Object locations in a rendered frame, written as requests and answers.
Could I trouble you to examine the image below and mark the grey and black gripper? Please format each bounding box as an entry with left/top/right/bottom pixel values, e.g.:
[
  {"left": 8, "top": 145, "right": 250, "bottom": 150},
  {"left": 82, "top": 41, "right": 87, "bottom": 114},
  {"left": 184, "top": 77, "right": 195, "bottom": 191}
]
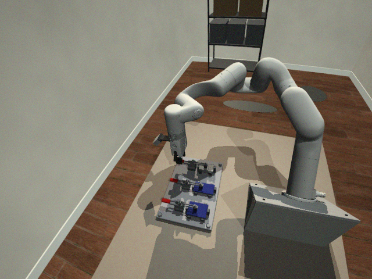
[{"left": 169, "top": 134, "right": 187, "bottom": 164}]

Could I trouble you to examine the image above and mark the blue rectangular block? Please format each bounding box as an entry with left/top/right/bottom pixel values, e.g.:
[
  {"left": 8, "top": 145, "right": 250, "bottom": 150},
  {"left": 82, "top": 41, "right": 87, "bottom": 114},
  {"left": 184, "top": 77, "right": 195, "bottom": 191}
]
[
  {"left": 187, "top": 201, "right": 209, "bottom": 220},
  {"left": 193, "top": 183, "right": 215, "bottom": 195}
]

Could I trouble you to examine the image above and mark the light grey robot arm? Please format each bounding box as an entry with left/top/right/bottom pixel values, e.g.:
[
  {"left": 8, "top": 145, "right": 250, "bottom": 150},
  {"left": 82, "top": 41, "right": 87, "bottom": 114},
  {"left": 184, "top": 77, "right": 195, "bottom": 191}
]
[{"left": 153, "top": 58, "right": 326, "bottom": 203}]

